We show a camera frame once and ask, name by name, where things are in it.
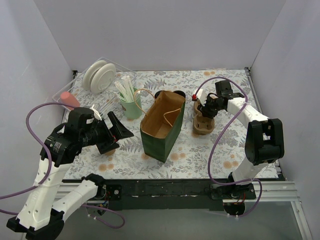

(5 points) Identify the brown cardboard cup carrier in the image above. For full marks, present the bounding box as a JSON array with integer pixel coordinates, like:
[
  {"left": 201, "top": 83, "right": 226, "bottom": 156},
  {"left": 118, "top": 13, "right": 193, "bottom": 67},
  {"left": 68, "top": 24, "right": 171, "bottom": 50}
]
[{"left": 192, "top": 100, "right": 215, "bottom": 135}]

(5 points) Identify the green brown paper bag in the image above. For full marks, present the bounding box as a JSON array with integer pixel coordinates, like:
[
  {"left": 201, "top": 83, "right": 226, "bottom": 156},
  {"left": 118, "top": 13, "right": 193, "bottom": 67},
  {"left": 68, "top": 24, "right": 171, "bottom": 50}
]
[{"left": 140, "top": 90, "right": 186, "bottom": 163}]

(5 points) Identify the brown paper coffee cup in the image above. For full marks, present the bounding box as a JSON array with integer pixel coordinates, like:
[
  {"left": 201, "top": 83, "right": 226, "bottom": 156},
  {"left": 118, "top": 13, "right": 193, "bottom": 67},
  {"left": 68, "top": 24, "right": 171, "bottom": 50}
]
[{"left": 154, "top": 90, "right": 162, "bottom": 101}]

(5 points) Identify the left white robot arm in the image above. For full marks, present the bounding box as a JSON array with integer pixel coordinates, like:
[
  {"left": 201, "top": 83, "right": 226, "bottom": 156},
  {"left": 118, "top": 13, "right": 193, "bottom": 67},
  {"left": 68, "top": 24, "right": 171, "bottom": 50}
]
[{"left": 6, "top": 107, "right": 133, "bottom": 240}]

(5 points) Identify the black coffee lid stack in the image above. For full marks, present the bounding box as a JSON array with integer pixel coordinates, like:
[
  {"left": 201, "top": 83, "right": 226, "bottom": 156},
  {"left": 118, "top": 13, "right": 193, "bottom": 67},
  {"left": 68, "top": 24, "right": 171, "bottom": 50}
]
[{"left": 174, "top": 90, "right": 186, "bottom": 98}]

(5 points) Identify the green straw holder cup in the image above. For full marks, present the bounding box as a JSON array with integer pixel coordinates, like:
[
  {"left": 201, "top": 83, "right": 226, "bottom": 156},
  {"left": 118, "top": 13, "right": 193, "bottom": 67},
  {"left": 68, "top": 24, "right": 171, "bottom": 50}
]
[{"left": 119, "top": 92, "right": 142, "bottom": 120}]

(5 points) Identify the floral patterned table mat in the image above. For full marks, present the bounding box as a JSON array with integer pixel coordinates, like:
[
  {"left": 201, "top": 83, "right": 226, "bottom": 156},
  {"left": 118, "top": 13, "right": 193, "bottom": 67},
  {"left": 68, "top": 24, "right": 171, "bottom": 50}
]
[{"left": 51, "top": 69, "right": 280, "bottom": 180}]

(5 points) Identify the pink plastic cup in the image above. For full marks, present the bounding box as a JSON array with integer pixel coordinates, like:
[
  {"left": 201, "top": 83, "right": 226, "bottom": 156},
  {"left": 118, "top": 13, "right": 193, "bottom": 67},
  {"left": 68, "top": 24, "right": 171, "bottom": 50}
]
[{"left": 60, "top": 91, "right": 80, "bottom": 111}]

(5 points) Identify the white wrapped straws bundle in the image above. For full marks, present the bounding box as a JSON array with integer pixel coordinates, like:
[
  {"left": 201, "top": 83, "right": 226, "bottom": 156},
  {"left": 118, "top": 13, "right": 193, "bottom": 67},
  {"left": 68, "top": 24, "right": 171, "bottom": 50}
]
[{"left": 114, "top": 75, "right": 141, "bottom": 103}]

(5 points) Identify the clear plastic dish rack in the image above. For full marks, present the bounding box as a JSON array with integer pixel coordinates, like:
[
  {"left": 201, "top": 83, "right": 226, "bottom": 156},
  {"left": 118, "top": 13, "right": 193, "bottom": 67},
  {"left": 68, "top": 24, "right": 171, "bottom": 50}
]
[{"left": 52, "top": 57, "right": 138, "bottom": 117}]

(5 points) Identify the white plate front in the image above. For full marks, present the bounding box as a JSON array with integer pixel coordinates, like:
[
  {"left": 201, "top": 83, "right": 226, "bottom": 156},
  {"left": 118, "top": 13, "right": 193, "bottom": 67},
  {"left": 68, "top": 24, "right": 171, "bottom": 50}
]
[{"left": 90, "top": 63, "right": 116, "bottom": 94}]

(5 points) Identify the white plate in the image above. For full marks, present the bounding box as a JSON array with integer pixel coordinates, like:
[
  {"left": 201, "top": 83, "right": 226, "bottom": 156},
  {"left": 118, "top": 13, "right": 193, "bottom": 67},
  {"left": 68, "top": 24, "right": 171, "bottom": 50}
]
[
  {"left": 90, "top": 63, "right": 116, "bottom": 94},
  {"left": 81, "top": 60, "right": 107, "bottom": 91}
]

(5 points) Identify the white plate rear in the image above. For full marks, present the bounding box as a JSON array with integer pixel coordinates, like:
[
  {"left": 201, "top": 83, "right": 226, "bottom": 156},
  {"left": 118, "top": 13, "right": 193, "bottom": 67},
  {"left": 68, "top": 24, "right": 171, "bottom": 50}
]
[{"left": 81, "top": 60, "right": 107, "bottom": 91}]

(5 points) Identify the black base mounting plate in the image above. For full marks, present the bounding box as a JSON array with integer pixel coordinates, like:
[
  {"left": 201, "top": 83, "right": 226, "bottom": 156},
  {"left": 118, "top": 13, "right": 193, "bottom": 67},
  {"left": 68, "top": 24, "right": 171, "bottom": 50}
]
[{"left": 89, "top": 179, "right": 256, "bottom": 211}]

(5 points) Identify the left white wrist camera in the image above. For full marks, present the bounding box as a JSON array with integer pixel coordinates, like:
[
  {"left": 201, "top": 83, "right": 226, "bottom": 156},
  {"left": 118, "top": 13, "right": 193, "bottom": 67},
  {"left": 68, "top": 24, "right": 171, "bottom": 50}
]
[{"left": 90, "top": 104, "right": 103, "bottom": 121}]

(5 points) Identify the aluminium frame rail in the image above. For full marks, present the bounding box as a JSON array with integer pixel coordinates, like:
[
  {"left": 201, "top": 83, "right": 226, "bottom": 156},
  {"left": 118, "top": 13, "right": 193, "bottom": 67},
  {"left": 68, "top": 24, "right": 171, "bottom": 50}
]
[{"left": 38, "top": 174, "right": 312, "bottom": 240}]

